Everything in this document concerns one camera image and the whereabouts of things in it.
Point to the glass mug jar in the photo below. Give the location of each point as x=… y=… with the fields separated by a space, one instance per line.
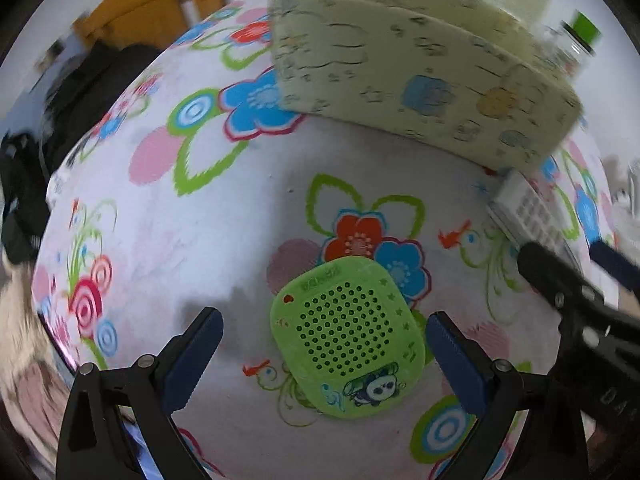
x=565 y=52

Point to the beige fuzzy cloth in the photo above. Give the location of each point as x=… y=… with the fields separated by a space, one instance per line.
x=25 y=360

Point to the white fan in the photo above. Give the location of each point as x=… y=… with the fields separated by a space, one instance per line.
x=622 y=185

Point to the white remote control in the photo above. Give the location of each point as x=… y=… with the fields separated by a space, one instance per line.
x=530 y=210

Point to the yellow-green printed storage box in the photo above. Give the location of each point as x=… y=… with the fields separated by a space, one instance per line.
x=400 y=60

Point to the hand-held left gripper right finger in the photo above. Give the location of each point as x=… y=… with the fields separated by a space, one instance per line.
x=455 y=365

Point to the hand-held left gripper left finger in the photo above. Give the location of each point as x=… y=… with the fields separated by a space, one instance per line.
x=192 y=357

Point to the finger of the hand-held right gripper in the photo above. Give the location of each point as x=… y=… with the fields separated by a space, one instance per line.
x=617 y=267
x=550 y=270

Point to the dark cloth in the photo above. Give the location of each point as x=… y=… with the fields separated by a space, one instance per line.
x=20 y=195

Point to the green perforated panda case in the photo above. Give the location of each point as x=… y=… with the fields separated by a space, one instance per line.
x=345 y=330

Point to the black bag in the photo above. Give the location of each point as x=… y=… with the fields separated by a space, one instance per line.
x=95 y=95

